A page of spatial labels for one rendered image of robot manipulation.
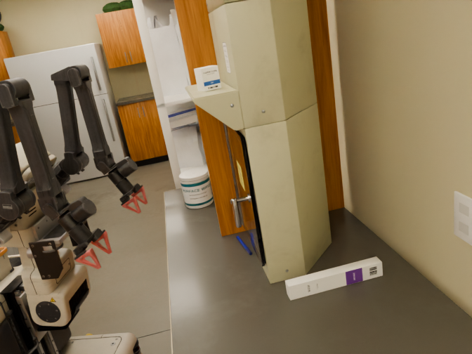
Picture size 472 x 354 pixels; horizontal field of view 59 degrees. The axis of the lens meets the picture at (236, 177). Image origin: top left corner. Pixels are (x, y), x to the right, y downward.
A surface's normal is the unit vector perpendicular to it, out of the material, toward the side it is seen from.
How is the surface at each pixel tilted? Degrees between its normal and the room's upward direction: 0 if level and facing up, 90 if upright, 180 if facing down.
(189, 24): 90
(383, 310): 0
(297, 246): 90
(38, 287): 90
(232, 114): 90
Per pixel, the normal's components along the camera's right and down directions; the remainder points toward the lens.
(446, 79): -0.97, 0.22
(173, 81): -0.29, 0.44
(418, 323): -0.17, -0.93
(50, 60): 0.18, 0.30
